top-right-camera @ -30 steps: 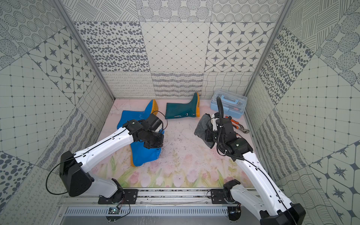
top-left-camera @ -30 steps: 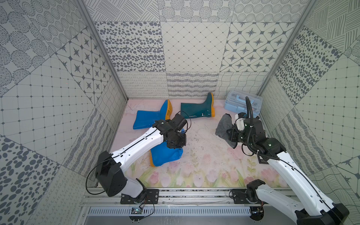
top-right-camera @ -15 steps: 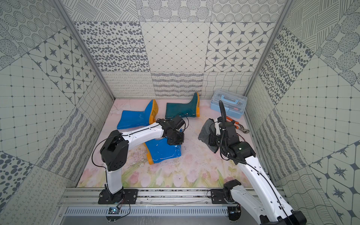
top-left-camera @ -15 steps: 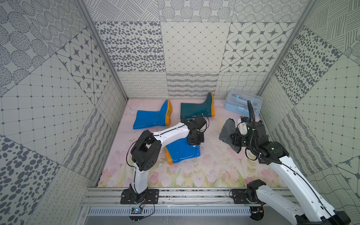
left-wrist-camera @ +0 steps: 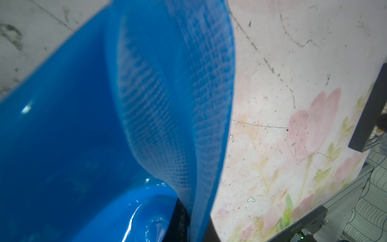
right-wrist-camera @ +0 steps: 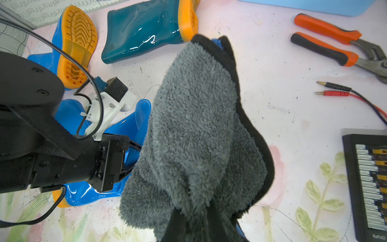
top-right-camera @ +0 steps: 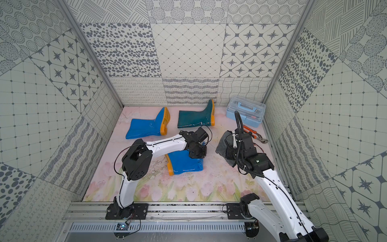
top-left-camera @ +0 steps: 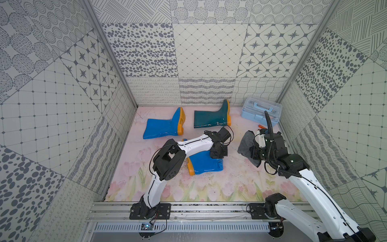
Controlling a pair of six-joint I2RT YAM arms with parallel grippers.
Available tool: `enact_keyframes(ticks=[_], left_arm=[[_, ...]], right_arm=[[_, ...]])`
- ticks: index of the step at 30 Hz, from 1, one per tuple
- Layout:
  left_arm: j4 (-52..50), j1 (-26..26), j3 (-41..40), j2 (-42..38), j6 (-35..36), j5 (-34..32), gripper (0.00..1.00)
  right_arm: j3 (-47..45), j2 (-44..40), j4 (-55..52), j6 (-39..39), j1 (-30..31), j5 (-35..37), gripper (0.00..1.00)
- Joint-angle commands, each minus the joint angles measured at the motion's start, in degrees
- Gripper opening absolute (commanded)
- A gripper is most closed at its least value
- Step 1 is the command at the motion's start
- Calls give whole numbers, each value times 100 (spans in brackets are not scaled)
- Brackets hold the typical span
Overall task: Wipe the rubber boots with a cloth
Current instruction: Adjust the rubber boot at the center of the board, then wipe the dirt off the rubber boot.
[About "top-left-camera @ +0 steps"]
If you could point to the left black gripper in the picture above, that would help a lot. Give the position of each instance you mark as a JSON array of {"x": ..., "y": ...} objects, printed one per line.
[{"x": 218, "y": 150}]

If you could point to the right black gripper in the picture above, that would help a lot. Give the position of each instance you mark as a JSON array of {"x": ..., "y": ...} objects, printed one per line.
[{"x": 255, "y": 150}]

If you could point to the blue rubber boot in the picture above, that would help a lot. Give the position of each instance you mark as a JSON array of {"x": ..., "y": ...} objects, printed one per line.
[
  {"x": 160, "y": 128},
  {"x": 202, "y": 162}
]

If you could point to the grey microfibre cloth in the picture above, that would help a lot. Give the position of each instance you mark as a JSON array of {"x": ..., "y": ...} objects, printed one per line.
[{"x": 245, "y": 146}]

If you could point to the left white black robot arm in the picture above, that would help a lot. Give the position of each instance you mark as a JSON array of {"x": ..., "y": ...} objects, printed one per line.
[{"x": 168, "y": 161}]

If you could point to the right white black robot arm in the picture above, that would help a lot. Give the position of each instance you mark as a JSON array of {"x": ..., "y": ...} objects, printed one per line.
[{"x": 333, "y": 225}]

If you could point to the green rubber boot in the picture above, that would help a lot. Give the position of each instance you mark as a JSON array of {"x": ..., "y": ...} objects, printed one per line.
[{"x": 205, "y": 119}]

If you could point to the light blue plastic toolbox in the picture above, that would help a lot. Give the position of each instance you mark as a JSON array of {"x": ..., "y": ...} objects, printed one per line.
[{"x": 254, "y": 110}]

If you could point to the white ventilation grille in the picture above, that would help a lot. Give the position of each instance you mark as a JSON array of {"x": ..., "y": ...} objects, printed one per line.
[{"x": 175, "y": 227}]

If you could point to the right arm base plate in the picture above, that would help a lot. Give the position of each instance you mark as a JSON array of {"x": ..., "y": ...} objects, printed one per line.
[{"x": 259, "y": 211}]

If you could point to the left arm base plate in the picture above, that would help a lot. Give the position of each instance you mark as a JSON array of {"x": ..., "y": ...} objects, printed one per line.
[{"x": 139, "y": 211}]

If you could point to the aluminium mounting rail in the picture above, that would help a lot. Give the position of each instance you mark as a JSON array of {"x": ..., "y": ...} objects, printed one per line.
[{"x": 179, "y": 211}]

